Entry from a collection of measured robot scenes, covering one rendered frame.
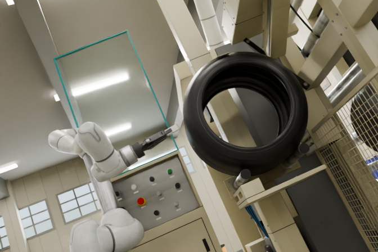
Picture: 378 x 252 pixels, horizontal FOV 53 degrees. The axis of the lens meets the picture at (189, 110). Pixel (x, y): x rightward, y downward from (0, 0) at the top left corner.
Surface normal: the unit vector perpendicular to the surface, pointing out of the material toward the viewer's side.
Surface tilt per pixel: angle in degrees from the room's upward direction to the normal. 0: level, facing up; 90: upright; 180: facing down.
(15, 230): 90
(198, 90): 83
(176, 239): 90
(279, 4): 162
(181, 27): 90
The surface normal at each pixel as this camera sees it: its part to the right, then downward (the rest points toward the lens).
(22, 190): 0.12, -0.38
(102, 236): 0.62, -0.55
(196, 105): -0.21, -0.31
